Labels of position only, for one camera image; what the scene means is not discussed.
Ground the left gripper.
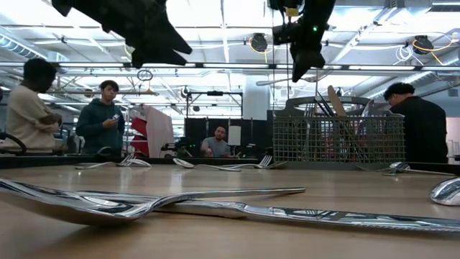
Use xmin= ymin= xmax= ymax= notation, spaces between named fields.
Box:
xmin=51 ymin=0 xmax=194 ymax=69

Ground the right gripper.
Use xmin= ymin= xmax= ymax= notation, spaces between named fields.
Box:
xmin=267 ymin=0 xmax=338 ymax=83

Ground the red and white board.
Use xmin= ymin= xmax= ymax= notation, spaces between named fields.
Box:
xmin=129 ymin=103 xmax=176 ymax=159

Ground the person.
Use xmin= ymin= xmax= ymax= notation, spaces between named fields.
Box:
xmin=75 ymin=79 xmax=127 ymax=156
xmin=0 ymin=57 xmax=65 ymax=155
xmin=382 ymin=81 xmax=450 ymax=165
xmin=200 ymin=125 xmax=233 ymax=158

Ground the silver fork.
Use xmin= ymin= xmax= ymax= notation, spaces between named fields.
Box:
xmin=354 ymin=163 xmax=456 ymax=177
xmin=74 ymin=153 xmax=138 ymax=171
xmin=229 ymin=154 xmax=275 ymax=171

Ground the grey mesh cutlery basket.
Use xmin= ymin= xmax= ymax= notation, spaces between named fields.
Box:
xmin=272 ymin=95 xmax=407 ymax=171

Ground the black ceiling cable reel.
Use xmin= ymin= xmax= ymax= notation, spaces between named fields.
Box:
xmin=412 ymin=34 xmax=435 ymax=56
xmin=249 ymin=32 xmax=270 ymax=54

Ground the black gantry frame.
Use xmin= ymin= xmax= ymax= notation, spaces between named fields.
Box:
xmin=185 ymin=90 xmax=244 ymax=119

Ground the silver ventilation duct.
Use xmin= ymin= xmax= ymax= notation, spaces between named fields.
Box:
xmin=369 ymin=70 xmax=460 ymax=101
xmin=0 ymin=32 xmax=50 ymax=63

